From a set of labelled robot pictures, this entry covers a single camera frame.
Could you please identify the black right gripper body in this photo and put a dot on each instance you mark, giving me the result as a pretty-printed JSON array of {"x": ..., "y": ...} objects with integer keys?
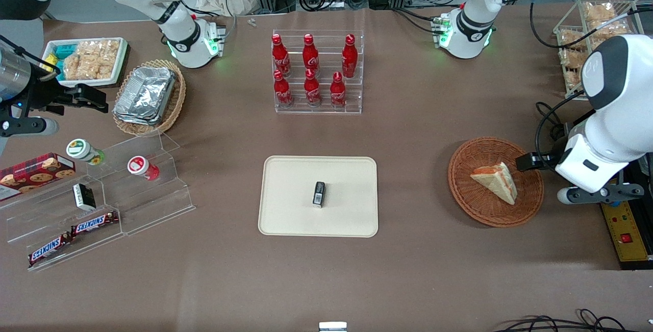
[{"x": 41, "y": 96}]

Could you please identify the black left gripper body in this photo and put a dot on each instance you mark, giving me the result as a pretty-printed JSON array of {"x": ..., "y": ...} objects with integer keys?
[{"x": 540, "y": 160}]

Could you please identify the triangular sandwich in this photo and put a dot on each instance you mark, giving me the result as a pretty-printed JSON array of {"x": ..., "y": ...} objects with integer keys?
[{"x": 497, "y": 181}]

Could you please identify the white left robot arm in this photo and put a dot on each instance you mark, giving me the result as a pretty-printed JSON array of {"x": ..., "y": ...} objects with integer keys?
[{"x": 474, "y": 31}]

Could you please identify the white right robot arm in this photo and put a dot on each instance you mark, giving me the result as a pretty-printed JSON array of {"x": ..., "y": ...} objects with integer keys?
[{"x": 176, "y": 33}]

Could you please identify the white plastic snack tray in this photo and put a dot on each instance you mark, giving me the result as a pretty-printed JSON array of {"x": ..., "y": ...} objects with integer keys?
[{"x": 120, "y": 64}]

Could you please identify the round brown wicker basket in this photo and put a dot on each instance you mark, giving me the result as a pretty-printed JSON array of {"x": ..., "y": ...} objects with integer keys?
[{"x": 479, "y": 204}]

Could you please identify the oval tan wicker basket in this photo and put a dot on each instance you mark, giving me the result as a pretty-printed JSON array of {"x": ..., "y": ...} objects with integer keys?
[{"x": 176, "y": 102}]

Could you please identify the beige rectangular tray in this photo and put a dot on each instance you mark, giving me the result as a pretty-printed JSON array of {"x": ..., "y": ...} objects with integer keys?
[{"x": 291, "y": 199}]

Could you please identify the rice cracker snack pack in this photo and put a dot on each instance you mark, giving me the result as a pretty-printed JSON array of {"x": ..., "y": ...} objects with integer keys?
[
  {"x": 76, "y": 64},
  {"x": 574, "y": 78},
  {"x": 571, "y": 39},
  {"x": 599, "y": 11},
  {"x": 574, "y": 58},
  {"x": 106, "y": 56},
  {"x": 609, "y": 28}
]

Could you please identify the yellow snack pack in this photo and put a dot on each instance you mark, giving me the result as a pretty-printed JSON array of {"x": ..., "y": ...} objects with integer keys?
[{"x": 49, "y": 62}]

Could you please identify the green-lid yoghurt cup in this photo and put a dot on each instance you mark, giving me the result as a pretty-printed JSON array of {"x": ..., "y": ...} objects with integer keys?
[{"x": 81, "y": 150}]

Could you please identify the teal snack pack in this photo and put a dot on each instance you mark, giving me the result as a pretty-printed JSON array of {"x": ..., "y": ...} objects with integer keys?
[{"x": 64, "y": 50}]

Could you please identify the stack of foil trays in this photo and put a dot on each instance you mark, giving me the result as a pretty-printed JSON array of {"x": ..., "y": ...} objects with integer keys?
[{"x": 145, "y": 95}]

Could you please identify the red-lid yoghurt cup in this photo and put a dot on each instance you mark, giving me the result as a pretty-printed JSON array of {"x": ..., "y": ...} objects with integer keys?
[{"x": 140, "y": 166}]

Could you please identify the red cookie box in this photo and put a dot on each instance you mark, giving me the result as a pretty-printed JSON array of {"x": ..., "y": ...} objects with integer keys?
[{"x": 35, "y": 174}]

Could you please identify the black and white small box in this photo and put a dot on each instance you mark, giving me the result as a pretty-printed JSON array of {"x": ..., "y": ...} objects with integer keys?
[{"x": 84, "y": 197}]

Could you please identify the black countertop appliance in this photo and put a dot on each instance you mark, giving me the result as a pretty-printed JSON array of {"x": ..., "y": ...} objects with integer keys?
[{"x": 640, "y": 174}]

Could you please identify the yellow control box red button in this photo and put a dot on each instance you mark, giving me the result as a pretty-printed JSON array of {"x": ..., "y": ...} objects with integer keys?
[{"x": 625, "y": 235}]

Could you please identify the clear acrylic stepped display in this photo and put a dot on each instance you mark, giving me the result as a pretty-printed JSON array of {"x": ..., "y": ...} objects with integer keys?
[{"x": 153, "y": 204}]

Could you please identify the snickers chocolate bar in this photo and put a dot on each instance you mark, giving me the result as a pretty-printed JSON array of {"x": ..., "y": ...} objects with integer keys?
[
  {"x": 48, "y": 250},
  {"x": 94, "y": 223}
]

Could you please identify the small silver connector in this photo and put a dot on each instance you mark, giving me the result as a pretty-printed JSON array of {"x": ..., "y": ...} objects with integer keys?
[{"x": 251, "y": 22}]

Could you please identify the clear acrylic bottle rack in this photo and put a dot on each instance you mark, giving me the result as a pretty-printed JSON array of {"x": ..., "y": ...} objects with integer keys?
[{"x": 352, "y": 95}]

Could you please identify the red cola bottle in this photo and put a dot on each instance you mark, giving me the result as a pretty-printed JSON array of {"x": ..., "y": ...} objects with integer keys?
[
  {"x": 281, "y": 59},
  {"x": 312, "y": 91},
  {"x": 337, "y": 92},
  {"x": 282, "y": 92},
  {"x": 349, "y": 59},
  {"x": 310, "y": 56}
]

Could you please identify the small silver metal object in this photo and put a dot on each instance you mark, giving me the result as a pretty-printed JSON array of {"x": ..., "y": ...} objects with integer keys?
[{"x": 332, "y": 327}]

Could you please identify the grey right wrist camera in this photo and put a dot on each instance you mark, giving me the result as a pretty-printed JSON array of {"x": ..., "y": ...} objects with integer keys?
[{"x": 28, "y": 127}]

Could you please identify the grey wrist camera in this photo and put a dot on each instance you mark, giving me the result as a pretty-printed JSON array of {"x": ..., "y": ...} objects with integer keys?
[
  {"x": 602, "y": 194},
  {"x": 28, "y": 127}
]

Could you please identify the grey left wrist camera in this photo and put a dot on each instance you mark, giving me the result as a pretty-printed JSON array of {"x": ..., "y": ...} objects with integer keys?
[{"x": 602, "y": 194}]

